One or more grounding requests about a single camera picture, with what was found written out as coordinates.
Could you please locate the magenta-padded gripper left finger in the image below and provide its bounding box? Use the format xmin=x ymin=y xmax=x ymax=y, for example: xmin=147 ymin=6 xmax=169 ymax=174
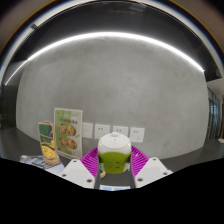
xmin=60 ymin=146 xmax=101 ymax=190

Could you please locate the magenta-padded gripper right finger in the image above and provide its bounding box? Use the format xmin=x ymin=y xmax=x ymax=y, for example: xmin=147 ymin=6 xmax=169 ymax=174
xmin=129 ymin=145 xmax=174 ymax=189

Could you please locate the green and white charger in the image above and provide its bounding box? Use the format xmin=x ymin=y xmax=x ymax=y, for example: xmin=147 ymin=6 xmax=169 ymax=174
xmin=96 ymin=131 xmax=133 ymax=175

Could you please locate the green menu sign stand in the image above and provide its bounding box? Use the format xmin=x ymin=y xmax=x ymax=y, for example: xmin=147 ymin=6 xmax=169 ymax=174
xmin=53 ymin=107 xmax=84 ymax=160

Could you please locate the black-framed glass partition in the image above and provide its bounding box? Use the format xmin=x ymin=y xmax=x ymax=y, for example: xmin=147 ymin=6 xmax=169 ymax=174
xmin=204 ymin=84 xmax=224 ymax=141

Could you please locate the white ceiling light strip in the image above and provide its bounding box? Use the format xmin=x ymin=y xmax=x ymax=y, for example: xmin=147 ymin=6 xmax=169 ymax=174
xmin=3 ymin=31 xmax=205 ymax=86

